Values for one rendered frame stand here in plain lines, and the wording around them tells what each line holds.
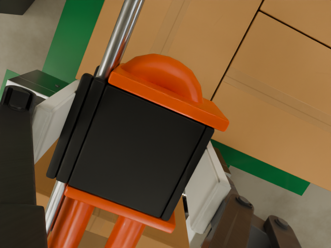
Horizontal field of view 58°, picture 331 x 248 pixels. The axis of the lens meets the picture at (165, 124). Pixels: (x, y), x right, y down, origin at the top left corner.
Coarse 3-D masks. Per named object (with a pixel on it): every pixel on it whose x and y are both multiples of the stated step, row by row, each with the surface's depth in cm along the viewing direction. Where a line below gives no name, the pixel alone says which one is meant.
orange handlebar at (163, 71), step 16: (128, 64) 18; (144, 64) 18; (160, 64) 18; (176, 64) 18; (160, 80) 18; (176, 80) 18; (192, 80) 18; (192, 96) 18; (64, 208) 21; (80, 208) 20; (64, 224) 21; (80, 224) 21; (128, 224) 21; (144, 224) 21; (48, 240) 22; (64, 240) 21; (80, 240) 22; (112, 240) 22; (128, 240) 21
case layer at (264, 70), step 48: (192, 0) 82; (240, 0) 83; (288, 0) 83; (96, 48) 86; (144, 48) 86; (192, 48) 86; (240, 48) 87; (288, 48) 87; (240, 96) 91; (288, 96) 91; (240, 144) 96; (288, 144) 96
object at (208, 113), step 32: (128, 96) 17; (160, 96) 17; (96, 128) 17; (128, 128) 17; (160, 128) 17; (192, 128) 17; (224, 128) 17; (96, 160) 18; (128, 160) 18; (160, 160) 18; (192, 160) 18; (64, 192) 18; (96, 192) 18; (128, 192) 18; (160, 192) 18; (160, 224) 19
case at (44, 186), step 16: (48, 160) 65; (48, 192) 55; (96, 208) 58; (176, 208) 72; (96, 224) 56; (112, 224) 56; (176, 224) 66; (144, 240) 58; (160, 240) 58; (176, 240) 61
